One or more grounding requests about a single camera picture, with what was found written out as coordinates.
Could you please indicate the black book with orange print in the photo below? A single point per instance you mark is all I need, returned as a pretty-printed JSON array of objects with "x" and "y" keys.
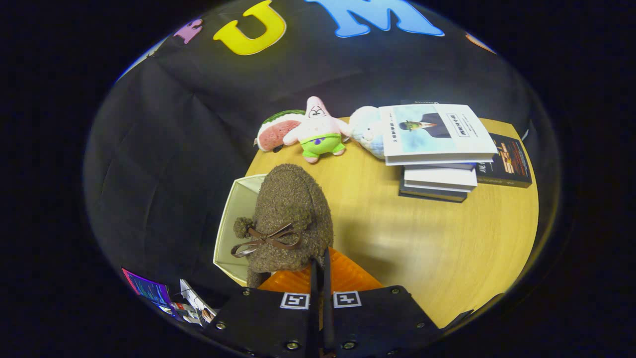
[{"x": 507, "y": 161}]

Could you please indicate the grey fabric storage box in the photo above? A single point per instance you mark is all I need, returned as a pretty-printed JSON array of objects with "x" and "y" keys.
[{"x": 238, "y": 214}]

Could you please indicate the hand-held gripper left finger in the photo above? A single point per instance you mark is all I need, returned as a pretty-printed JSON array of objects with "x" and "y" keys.
[{"x": 314, "y": 298}]

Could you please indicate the brown fuzzy shoe with bow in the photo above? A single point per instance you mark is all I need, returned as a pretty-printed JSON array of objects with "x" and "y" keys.
[{"x": 293, "y": 209}]

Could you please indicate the colourful printed booklet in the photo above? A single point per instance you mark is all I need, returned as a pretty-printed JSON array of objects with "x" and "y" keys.
[{"x": 146, "y": 288}]

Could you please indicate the white paperback book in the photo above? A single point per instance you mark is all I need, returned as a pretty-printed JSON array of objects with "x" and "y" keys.
[{"x": 442, "y": 178}]

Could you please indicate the watermelon slice plush toy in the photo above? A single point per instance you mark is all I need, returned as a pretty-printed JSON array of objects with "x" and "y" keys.
[{"x": 278, "y": 132}]

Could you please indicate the pink starfish plush toy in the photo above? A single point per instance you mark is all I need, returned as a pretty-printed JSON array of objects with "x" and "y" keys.
[{"x": 318, "y": 129}]

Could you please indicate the dark-covered book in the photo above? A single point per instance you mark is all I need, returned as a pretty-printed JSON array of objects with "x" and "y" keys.
[{"x": 430, "y": 194}]

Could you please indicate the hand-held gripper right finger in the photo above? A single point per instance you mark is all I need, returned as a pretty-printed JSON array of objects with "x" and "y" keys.
[{"x": 327, "y": 283}]

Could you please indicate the white book with portrait cover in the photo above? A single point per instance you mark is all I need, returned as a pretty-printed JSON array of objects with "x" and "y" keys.
[{"x": 437, "y": 132}]

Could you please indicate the pale blue plush toy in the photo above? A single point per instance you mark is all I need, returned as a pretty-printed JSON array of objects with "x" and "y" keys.
[{"x": 367, "y": 132}]

